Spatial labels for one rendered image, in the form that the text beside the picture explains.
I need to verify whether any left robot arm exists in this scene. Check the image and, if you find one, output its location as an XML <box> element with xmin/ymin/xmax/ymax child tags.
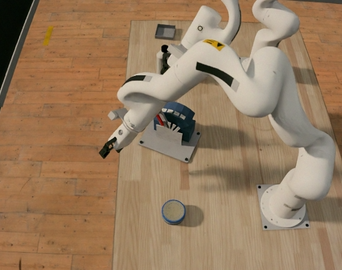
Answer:
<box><xmin>107</xmin><ymin>39</ymin><xmax>336</xmax><ymax>228</ymax></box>

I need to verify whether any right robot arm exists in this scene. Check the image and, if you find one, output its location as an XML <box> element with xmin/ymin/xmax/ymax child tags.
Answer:
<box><xmin>167</xmin><ymin>0</ymin><xmax>300</xmax><ymax>72</ymax></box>

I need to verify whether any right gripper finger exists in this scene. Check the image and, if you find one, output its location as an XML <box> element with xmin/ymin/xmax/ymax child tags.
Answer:
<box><xmin>160</xmin><ymin>53</ymin><xmax>171</xmax><ymax>75</ymax></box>

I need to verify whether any white bottle with black cap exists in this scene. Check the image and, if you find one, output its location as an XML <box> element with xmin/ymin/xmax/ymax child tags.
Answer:
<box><xmin>157</xmin><ymin>45</ymin><xmax>170</xmax><ymax>74</ymax></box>

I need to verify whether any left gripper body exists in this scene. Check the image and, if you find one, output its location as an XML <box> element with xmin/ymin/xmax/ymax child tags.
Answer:
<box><xmin>108</xmin><ymin>121</ymin><xmax>139</xmax><ymax>150</ymax></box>

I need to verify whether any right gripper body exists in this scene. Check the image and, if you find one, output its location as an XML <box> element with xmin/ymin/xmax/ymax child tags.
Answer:
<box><xmin>168</xmin><ymin>54</ymin><xmax>178</xmax><ymax>67</ymax></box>

